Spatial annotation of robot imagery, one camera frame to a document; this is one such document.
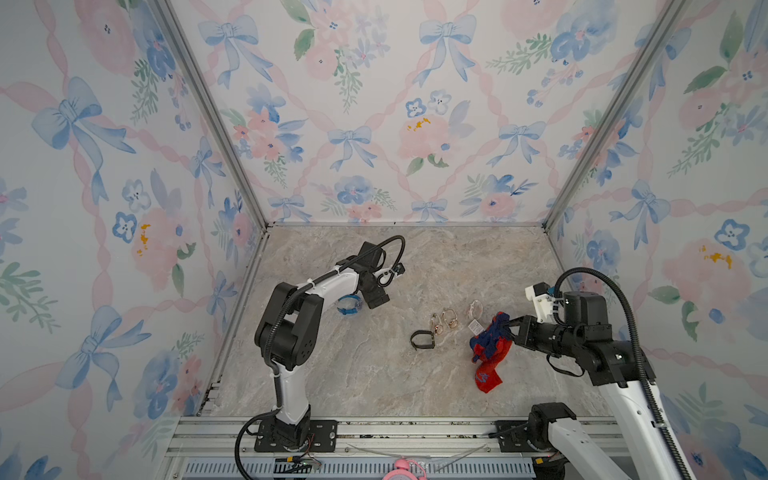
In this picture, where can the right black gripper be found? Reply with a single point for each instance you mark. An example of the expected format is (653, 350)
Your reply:
(524, 335)

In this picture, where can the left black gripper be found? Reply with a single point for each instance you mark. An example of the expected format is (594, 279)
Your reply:
(377, 298)

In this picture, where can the red blue patterned cloth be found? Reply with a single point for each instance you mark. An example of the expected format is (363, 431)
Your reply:
(490, 347)

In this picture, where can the pink white watch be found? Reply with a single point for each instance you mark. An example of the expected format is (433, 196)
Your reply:
(474, 313)

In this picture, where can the black watch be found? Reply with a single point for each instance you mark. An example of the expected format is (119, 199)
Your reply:
(423, 340)

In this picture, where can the gold bracelet watch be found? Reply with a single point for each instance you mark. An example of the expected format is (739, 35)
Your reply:
(450, 318)

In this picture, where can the small gold watch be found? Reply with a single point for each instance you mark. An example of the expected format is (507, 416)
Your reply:
(436, 325)

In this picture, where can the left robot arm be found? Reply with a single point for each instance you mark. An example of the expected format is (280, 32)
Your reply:
(288, 331)

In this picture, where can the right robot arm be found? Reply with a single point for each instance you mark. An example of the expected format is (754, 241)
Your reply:
(575, 325)

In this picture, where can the pink round object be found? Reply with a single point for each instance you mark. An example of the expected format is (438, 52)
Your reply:
(406, 469)

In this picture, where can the blue strap watch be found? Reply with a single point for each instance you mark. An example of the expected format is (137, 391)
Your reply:
(349, 305)

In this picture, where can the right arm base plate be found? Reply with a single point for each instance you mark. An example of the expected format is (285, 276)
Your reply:
(531, 436)

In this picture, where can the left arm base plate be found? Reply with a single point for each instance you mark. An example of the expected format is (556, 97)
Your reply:
(275, 436)

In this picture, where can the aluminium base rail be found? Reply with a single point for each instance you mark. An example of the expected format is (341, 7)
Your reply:
(435, 437)

